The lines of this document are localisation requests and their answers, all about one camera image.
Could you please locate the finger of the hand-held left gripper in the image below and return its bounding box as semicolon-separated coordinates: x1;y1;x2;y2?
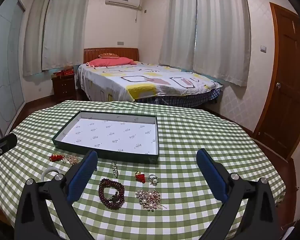
0;133;18;157

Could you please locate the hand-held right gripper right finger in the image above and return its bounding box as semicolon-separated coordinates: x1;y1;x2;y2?
195;148;287;240

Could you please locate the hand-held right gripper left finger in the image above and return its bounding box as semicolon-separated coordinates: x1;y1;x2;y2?
14;149;98;240

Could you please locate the gold pearl chain necklace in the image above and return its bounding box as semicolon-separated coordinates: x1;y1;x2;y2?
66;155;80;166

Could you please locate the dark red bead bracelet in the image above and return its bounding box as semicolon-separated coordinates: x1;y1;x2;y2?
98;178;125;208

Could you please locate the white jade bangle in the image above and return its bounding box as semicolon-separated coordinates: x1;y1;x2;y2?
42;167;61;181

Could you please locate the shallow green box white lining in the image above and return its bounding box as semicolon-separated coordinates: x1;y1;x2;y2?
52;110;158;165

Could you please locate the pearl flower brooch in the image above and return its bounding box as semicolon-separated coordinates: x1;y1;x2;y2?
135;189;167;212

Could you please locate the green checked tablecloth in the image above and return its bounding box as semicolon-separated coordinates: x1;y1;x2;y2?
0;100;287;240

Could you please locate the frosted glass wardrobe door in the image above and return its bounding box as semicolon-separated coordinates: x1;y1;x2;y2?
0;0;27;135

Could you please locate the blue plaid bed cover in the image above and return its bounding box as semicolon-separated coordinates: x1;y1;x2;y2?
136;88;223;107

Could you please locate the dark wooden nightstand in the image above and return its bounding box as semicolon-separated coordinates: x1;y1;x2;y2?
52;75;77;102

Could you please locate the white curtain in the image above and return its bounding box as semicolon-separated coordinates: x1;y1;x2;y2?
158;0;198;67
41;0;92;72
22;0;59;77
192;0;249;87

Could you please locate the patterned white bedsheet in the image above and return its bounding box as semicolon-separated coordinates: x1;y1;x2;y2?
77;61;223;102

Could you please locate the pink pillow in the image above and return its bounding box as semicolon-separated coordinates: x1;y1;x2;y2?
86;57;137;68

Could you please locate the brown wooden door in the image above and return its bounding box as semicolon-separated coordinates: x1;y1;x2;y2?
252;2;300;160

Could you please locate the wooden bed headboard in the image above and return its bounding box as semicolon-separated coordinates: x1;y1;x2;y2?
84;48;140;64

